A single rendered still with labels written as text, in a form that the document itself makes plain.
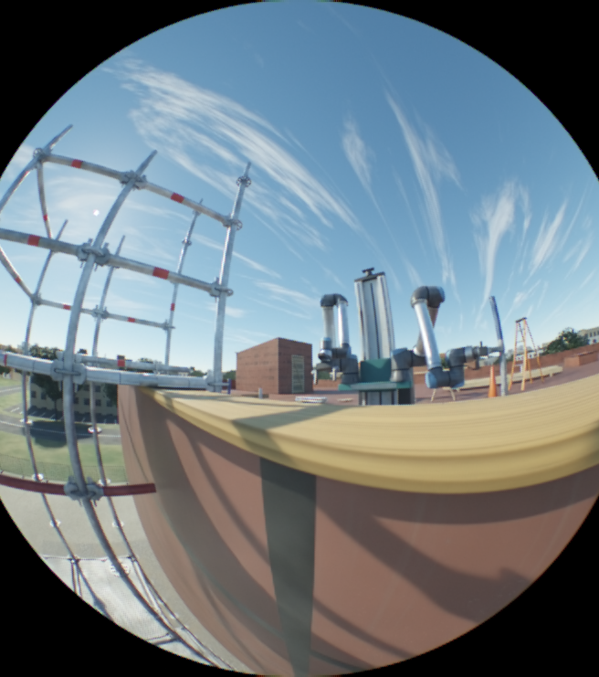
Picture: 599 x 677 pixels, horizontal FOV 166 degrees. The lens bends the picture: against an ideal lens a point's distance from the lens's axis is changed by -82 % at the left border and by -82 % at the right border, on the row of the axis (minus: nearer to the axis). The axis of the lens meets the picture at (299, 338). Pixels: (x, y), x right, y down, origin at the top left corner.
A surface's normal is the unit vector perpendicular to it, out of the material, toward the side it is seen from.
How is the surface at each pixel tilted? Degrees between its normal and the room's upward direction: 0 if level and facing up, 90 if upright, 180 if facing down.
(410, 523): 90
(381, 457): 90
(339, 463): 90
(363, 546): 90
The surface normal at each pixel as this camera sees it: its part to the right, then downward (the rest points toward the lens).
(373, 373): -0.62, -0.14
